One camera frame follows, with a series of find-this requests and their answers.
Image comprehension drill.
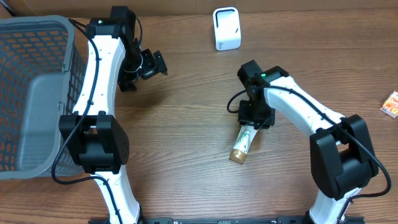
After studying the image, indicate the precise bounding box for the white Pantene tube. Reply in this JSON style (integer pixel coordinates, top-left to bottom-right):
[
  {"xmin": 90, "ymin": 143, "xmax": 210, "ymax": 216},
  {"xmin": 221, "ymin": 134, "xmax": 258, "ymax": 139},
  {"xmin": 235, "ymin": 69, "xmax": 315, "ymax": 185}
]
[{"xmin": 229, "ymin": 125, "xmax": 257, "ymax": 164}]

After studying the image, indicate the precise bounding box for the small orange tissue pack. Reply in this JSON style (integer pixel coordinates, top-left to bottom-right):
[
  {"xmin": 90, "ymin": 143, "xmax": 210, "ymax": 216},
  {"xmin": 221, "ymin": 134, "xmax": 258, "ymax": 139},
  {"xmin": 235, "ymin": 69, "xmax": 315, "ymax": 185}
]
[{"xmin": 380, "ymin": 91, "xmax": 398, "ymax": 118}]

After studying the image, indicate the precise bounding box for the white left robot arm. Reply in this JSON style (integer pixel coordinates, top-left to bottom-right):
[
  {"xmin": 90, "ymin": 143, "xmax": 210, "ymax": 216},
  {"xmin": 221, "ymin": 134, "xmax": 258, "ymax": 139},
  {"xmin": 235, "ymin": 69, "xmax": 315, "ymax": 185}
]
[{"xmin": 51, "ymin": 6, "xmax": 167, "ymax": 223}]

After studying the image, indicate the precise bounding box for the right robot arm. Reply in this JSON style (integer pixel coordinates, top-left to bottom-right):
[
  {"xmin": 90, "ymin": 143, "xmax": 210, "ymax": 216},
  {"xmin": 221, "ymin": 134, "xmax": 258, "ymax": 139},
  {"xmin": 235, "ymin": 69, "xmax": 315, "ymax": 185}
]
[{"xmin": 229, "ymin": 60, "xmax": 379, "ymax": 223}]

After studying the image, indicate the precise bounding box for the white barcode scanner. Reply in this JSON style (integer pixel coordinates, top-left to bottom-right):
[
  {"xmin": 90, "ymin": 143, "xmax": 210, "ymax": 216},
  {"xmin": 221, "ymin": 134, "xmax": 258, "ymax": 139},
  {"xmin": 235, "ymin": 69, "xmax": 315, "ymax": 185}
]
[{"xmin": 213, "ymin": 7, "xmax": 241, "ymax": 51}]

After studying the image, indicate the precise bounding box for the dark grey plastic basket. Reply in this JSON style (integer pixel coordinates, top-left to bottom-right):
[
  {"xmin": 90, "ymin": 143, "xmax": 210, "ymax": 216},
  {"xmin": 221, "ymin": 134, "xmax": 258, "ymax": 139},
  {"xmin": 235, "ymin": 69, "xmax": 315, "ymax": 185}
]
[{"xmin": 1, "ymin": 16, "xmax": 86, "ymax": 180}]

